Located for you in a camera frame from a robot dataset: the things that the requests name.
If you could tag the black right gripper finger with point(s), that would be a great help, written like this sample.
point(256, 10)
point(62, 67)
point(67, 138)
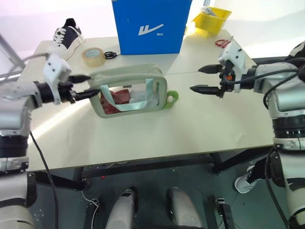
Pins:
point(207, 90)
point(210, 69)

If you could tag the black table frame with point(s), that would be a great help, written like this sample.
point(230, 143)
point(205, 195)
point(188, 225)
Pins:
point(143, 167)

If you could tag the white bystander shoe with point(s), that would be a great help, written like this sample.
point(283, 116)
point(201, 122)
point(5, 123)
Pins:
point(245, 182)

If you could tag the black bystander trouser leg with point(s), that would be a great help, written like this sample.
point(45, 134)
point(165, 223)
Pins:
point(261, 169)

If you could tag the black white sneaker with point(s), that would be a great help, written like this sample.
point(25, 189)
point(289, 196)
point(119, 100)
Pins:
point(68, 38)

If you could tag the grey metal frame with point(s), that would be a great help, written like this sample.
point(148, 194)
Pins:
point(10, 52)

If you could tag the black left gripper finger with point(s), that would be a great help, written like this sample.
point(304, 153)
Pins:
point(87, 94)
point(79, 79)

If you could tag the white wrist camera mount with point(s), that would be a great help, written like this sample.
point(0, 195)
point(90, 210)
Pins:
point(55, 69)
point(238, 57)

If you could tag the red cloth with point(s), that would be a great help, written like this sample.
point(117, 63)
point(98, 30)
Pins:
point(121, 96)

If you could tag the silver robot leg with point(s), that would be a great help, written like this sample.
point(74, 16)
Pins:
point(122, 210)
point(183, 207)

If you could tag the clear packing tape roll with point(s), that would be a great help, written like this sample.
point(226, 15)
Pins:
point(93, 59)

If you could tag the grey white roll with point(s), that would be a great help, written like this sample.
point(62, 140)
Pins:
point(207, 10)

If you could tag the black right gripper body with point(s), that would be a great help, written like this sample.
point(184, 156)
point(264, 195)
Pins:
point(227, 86)

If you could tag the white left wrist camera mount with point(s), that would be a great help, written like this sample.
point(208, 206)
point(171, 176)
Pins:
point(55, 69)

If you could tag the green clear-window zip pouch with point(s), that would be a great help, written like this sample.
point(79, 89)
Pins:
point(124, 74)

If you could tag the blue shoe box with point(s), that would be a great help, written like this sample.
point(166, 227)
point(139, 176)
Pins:
point(152, 26)

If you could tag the yellow plastic bin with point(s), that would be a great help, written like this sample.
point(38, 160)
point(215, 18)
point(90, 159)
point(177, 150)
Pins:
point(209, 22)

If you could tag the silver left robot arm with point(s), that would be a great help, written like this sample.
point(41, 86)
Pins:
point(14, 112)

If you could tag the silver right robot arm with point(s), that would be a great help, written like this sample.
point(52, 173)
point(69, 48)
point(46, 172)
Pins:
point(286, 95)

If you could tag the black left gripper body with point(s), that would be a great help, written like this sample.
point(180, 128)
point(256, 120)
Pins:
point(66, 94)

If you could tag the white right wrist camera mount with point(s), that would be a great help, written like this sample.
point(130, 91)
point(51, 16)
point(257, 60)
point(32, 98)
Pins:
point(238, 57)

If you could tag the black floor stand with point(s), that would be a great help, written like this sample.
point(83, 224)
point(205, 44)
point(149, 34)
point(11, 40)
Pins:
point(222, 212)
point(91, 214)

